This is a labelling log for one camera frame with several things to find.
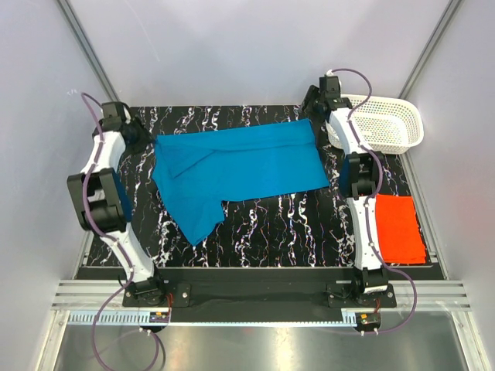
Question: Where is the blue t shirt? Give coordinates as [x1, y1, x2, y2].
[152, 119, 329, 246]

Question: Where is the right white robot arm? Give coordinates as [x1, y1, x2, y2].
[300, 70, 388, 307]

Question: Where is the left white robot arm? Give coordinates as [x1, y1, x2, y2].
[67, 101, 167, 306]

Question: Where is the white plastic basket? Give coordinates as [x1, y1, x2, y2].
[326, 94, 424, 155]

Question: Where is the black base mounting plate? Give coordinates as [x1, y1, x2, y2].
[70, 264, 446, 324]

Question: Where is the folded orange t shirt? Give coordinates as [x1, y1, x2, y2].
[375, 194, 426, 264]

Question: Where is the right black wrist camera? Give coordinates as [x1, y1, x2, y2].
[319, 75, 341, 100]

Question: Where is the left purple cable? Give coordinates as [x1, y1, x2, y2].
[80, 91, 166, 370]

